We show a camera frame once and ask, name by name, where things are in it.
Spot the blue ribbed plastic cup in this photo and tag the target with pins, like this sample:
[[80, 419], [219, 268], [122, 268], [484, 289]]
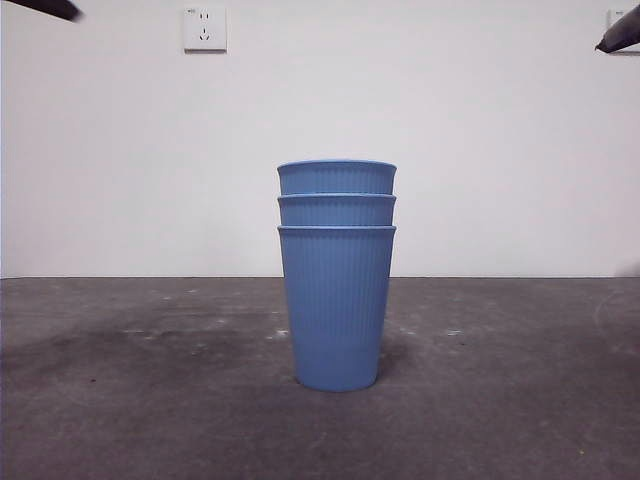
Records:
[[337, 212], [335, 310], [337, 179]]

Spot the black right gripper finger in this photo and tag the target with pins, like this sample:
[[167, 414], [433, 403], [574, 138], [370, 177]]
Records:
[[622, 36]]

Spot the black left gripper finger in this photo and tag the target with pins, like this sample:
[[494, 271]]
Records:
[[60, 7]]

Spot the white wall socket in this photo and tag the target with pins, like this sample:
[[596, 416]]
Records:
[[205, 30], [614, 18]]

